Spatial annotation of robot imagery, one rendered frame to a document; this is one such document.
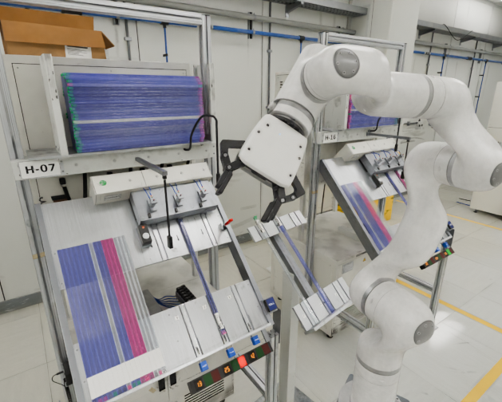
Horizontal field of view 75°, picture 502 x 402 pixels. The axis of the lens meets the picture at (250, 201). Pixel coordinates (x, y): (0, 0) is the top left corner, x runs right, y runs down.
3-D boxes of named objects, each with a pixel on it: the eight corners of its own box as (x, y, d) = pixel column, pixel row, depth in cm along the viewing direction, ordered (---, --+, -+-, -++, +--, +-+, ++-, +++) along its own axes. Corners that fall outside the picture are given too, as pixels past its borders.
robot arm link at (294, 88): (326, 120, 56) (298, 133, 64) (357, 61, 59) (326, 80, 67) (288, 90, 53) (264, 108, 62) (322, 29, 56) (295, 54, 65)
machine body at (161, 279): (235, 402, 178) (232, 305, 159) (95, 486, 140) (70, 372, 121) (184, 333, 229) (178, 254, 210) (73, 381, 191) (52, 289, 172)
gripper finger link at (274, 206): (283, 186, 56) (265, 220, 54) (298, 195, 56) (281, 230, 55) (276, 188, 59) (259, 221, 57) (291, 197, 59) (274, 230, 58)
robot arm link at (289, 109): (279, 90, 54) (271, 104, 53) (322, 120, 56) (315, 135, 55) (263, 108, 62) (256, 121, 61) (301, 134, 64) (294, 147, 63)
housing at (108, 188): (203, 192, 158) (212, 175, 148) (93, 212, 132) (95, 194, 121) (198, 179, 161) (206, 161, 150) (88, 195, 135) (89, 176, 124)
